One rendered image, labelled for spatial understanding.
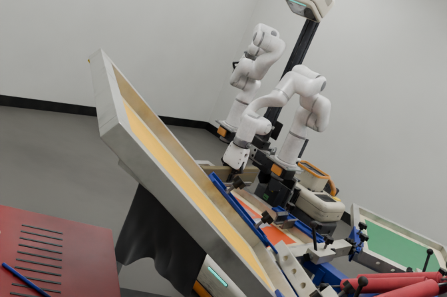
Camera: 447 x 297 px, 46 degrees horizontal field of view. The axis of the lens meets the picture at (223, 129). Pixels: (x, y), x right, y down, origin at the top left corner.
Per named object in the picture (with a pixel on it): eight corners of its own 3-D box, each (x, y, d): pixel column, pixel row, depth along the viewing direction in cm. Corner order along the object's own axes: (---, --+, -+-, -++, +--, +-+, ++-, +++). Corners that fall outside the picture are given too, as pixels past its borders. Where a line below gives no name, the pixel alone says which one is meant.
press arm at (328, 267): (302, 266, 200) (307, 254, 198) (310, 264, 204) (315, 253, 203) (338, 294, 189) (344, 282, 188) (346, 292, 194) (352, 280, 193)
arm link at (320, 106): (304, 54, 252) (338, 68, 243) (299, 111, 279) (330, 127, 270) (287, 68, 245) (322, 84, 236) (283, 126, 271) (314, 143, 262)
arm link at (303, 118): (292, 130, 279) (304, 102, 275) (313, 142, 272) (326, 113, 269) (284, 130, 271) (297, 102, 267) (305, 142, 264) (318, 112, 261)
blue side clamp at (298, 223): (267, 218, 246) (273, 205, 244) (273, 218, 249) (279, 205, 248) (316, 256, 228) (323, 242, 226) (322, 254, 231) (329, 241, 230)
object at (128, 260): (110, 258, 241) (142, 176, 232) (117, 257, 244) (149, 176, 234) (172, 324, 213) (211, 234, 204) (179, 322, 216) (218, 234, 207)
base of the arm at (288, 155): (287, 158, 286) (298, 132, 283) (304, 168, 278) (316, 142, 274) (269, 155, 275) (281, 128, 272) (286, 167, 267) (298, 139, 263)
